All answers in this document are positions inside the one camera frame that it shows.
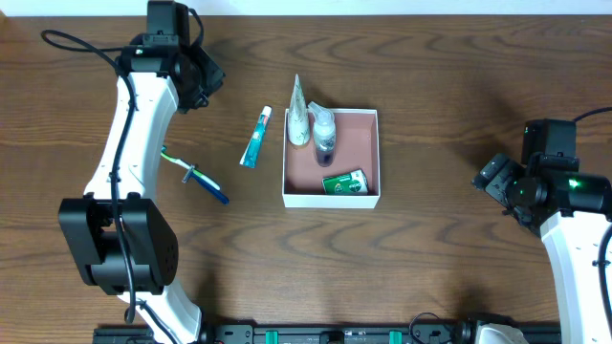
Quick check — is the red green Colgate toothpaste tube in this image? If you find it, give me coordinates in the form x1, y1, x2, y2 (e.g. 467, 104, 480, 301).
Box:
240, 105, 273, 168

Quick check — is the green and white toothbrush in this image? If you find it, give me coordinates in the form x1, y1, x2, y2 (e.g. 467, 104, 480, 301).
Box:
161, 145, 221, 191

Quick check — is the blue disposable razor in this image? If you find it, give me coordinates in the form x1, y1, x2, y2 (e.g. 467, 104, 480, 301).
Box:
182, 165, 230, 204

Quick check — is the white leaf-print lotion tube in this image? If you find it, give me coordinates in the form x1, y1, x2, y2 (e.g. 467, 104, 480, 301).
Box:
287, 75, 310, 146

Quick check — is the clear pump spray bottle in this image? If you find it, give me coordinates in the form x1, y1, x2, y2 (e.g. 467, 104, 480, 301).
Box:
308, 101, 336, 167

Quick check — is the green and white soap packet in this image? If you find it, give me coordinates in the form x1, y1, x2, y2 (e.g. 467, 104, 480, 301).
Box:
321, 169, 368, 195

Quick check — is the white box with red interior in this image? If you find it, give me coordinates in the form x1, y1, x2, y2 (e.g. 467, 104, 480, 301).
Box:
281, 107, 382, 209

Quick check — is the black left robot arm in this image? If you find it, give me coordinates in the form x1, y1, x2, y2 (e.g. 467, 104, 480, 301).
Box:
58, 45, 225, 343

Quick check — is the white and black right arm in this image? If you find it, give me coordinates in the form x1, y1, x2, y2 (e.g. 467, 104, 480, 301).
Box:
471, 154, 611, 343

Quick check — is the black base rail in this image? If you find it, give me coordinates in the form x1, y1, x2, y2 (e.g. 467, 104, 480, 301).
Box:
92, 323, 561, 344

